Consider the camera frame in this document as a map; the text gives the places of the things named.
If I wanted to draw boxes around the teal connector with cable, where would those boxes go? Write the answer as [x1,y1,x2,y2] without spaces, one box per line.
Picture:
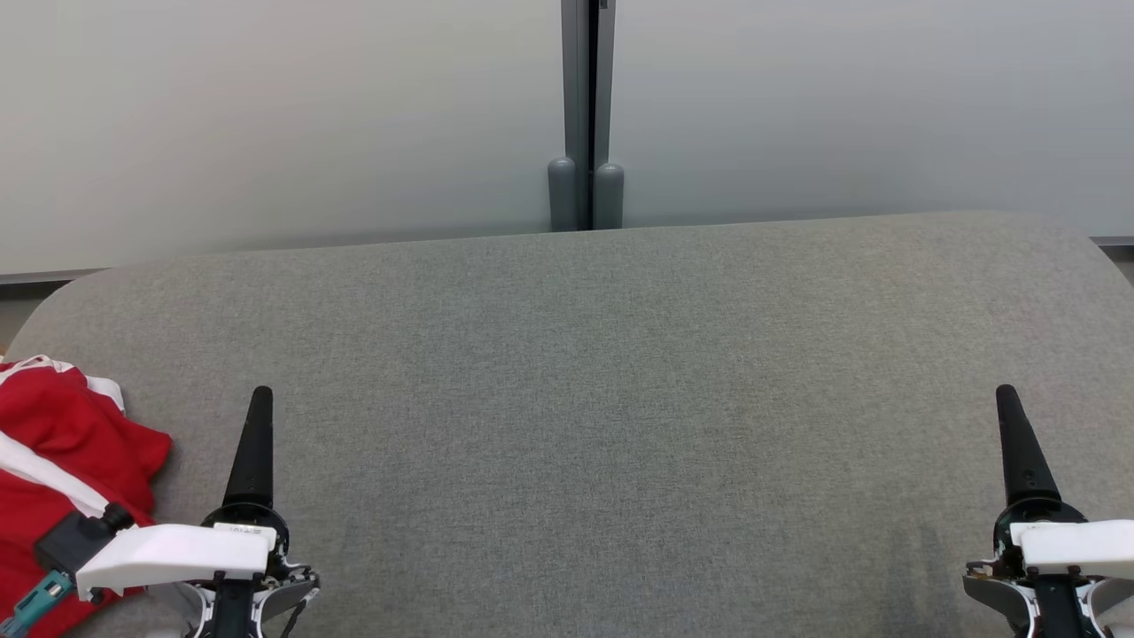
[0,570,74,638]

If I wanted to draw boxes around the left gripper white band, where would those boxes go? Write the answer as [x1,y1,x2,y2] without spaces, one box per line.
[75,385,291,602]

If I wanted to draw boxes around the red shorts with white stripe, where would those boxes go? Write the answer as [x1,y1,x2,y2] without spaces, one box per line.
[0,368,174,638]

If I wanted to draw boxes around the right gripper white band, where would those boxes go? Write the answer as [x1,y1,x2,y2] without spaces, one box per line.
[992,384,1134,580]

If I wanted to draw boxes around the grey rounded post foot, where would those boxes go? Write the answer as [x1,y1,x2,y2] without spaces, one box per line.
[593,161,625,230]
[547,157,579,233]

